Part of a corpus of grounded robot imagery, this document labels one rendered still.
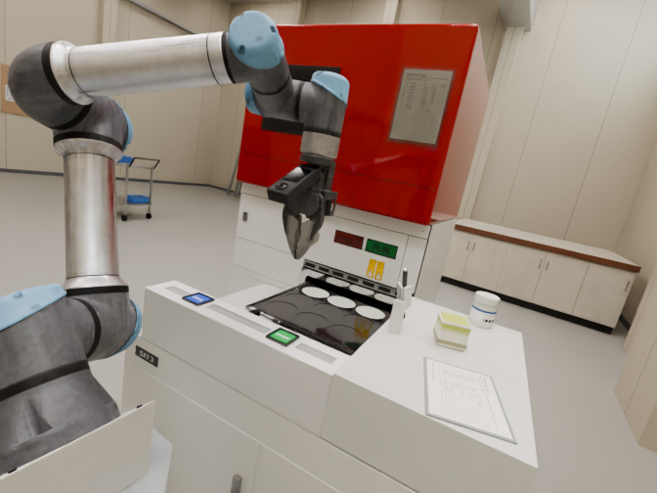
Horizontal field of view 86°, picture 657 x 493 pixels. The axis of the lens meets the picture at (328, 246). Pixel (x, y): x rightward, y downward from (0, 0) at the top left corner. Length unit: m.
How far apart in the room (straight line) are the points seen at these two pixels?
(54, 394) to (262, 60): 0.55
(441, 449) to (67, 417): 0.56
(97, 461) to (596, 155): 8.60
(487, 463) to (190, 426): 0.68
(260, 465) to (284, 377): 0.23
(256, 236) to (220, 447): 0.85
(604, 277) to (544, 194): 3.42
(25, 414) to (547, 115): 8.71
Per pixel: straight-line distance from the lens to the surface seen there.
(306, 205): 0.70
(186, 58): 0.65
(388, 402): 0.69
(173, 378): 1.02
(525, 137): 8.71
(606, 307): 5.62
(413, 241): 1.23
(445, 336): 0.94
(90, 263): 0.77
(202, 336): 0.89
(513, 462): 0.69
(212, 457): 1.02
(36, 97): 0.77
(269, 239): 1.49
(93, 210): 0.79
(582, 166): 8.65
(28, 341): 0.64
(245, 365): 0.83
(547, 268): 5.48
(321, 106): 0.70
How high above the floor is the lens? 1.34
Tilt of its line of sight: 12 degrees down
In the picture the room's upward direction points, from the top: 11 degrees clockwise
